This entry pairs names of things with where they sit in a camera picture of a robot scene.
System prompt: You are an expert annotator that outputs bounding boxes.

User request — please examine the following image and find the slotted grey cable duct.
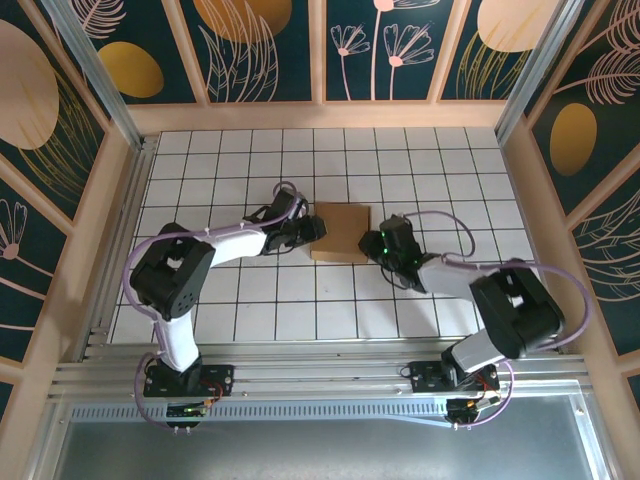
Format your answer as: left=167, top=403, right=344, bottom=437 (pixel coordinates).
left=69, top=399, right=451, bottom=427

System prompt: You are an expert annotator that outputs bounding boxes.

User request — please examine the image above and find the aluminium side rail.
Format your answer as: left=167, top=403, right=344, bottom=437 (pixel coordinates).
left=78, top=133, right=162, bottom=362

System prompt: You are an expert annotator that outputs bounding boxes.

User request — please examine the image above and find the grey sheet metal panel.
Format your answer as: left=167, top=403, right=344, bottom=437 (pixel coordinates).
left=23, top=393, right=617, bottom=480

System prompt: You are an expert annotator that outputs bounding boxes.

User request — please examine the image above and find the brown cardboard paper box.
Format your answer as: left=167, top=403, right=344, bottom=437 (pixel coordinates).
left=309, top=201, right=373, bottom=265

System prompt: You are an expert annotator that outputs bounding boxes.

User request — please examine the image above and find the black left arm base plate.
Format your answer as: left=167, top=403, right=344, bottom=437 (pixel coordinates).
left=143, top=363, right=236, bottom=399

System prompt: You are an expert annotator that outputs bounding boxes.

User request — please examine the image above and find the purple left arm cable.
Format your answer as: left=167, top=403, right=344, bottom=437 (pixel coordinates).
left=122, top=179, right=309, bottom=435

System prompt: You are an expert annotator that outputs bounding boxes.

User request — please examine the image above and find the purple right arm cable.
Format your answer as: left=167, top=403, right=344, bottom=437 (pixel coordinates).
left=402, top=209, right=594, bottom=431

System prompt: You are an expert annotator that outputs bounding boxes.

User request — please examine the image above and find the aluminium front rail frame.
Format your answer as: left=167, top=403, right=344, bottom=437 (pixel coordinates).
left=48, top=338, right=592, bottom=402

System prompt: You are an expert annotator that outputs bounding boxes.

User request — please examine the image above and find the aluminium corner post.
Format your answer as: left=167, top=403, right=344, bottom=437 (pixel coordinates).
left=41, top=0, right=147, bottom=152
left=493, top=0, right=587, bottom=147

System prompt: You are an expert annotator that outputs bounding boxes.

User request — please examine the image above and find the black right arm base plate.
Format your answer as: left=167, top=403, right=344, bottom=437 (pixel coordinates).
left=408, top=359, right=501, bottom=396

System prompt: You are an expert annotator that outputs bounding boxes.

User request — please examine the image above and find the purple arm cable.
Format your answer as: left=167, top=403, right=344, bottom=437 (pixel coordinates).
left=122, top=179, right=309, bottom=435
left=402, top=209, right=594, bottom=431

